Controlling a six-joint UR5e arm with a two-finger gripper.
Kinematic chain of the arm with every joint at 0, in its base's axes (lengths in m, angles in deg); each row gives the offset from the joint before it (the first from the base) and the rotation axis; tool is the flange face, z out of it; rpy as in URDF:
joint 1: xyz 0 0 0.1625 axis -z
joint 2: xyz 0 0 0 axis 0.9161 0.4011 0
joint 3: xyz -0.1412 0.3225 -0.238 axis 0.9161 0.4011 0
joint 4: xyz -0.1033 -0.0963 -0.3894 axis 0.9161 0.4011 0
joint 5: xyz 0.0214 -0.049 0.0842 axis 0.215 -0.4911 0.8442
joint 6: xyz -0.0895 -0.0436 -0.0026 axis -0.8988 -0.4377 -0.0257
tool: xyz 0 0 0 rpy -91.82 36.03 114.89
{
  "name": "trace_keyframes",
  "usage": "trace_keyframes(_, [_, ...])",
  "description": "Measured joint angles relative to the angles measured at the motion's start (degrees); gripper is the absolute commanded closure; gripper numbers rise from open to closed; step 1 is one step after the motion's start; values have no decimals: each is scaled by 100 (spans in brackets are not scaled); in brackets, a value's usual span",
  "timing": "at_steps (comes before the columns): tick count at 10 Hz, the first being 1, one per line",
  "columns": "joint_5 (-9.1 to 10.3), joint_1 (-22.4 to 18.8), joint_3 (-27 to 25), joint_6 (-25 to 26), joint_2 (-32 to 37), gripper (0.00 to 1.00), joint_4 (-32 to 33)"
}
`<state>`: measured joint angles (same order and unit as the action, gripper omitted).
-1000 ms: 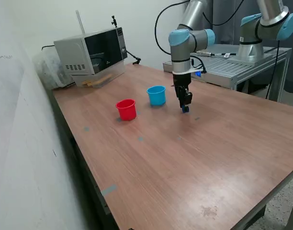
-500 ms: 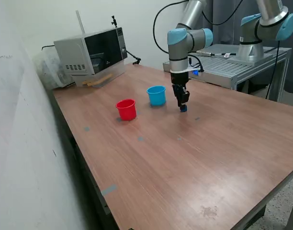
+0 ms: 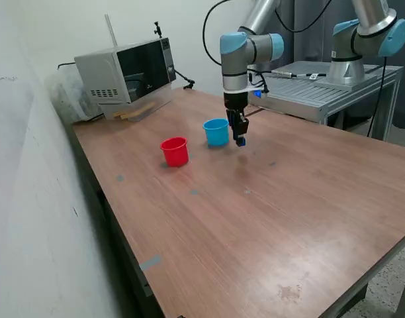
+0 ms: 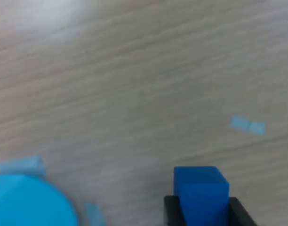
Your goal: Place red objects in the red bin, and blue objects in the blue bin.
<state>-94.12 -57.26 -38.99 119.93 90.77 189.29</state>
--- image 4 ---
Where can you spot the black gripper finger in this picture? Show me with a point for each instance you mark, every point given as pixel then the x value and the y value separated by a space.
pixel 172 212
pixel 240 212

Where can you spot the blue cube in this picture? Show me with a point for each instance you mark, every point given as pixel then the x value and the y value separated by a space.
pixel 200 195

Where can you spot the blue plastic bin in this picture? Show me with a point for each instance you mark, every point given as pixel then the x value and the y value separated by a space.
pixel 28 204

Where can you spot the small blue tape marker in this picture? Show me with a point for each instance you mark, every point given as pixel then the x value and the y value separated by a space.
pixel 94 214
pixel 21 164
pixel 247 124

